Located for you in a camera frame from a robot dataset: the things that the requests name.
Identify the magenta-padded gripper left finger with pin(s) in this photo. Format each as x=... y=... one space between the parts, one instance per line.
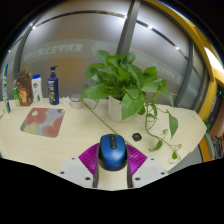
x=89 y=159

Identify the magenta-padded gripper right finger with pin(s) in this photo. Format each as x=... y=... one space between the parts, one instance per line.
x=136 y=160

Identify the blue computer mouse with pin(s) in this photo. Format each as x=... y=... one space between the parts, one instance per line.
x=112 y=152

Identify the multicolour pastel mouse pad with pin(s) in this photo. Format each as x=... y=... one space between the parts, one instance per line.
x=43 y=122

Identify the green plant in white pot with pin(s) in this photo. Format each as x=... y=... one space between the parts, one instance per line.
x=128 y=93

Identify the dark blue pump bottle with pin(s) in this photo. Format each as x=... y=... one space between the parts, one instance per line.
x=53 y=88

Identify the white bottle with blue cap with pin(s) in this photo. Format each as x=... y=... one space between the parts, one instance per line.
x=37 y=90

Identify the brown cardboard box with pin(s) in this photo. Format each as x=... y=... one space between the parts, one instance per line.
x=24 y=90

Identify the clear bottle with green label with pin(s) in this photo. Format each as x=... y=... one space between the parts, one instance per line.
x=15 y=95

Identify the white green blue tube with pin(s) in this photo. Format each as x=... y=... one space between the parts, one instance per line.
x=6 y=90

